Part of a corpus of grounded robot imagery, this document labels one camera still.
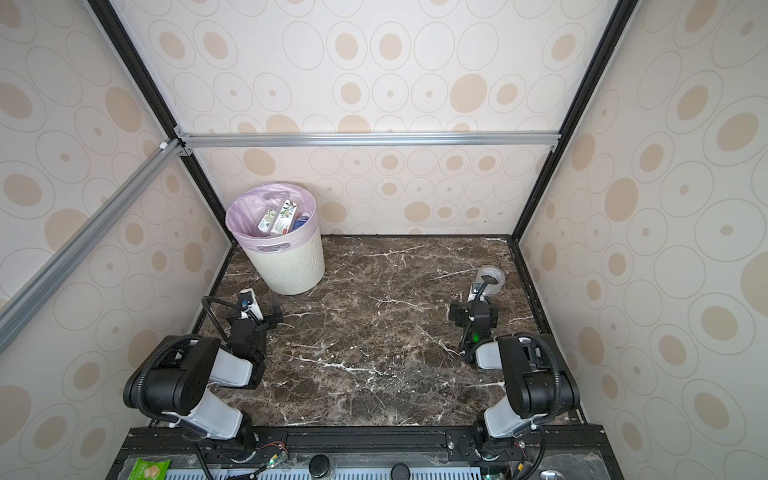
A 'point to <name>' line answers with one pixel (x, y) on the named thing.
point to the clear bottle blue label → (300, 219)
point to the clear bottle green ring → (265, 223)
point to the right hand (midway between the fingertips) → (476, 299)
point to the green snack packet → (155, 469)
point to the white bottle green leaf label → (285, 219)
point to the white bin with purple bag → (282, 263)
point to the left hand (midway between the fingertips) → (265, 292)
